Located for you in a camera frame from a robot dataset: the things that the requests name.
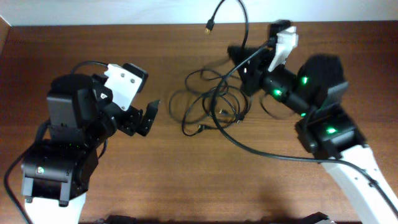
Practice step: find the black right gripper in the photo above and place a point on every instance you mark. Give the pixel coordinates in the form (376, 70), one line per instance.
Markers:
(253, 73)

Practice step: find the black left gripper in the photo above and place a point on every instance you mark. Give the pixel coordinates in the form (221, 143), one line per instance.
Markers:
(130, 126)

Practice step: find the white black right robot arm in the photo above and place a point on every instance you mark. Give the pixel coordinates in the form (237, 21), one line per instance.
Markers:
(326, 130)

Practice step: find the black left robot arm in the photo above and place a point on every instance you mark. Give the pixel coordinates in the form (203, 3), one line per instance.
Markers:
(56, 171)

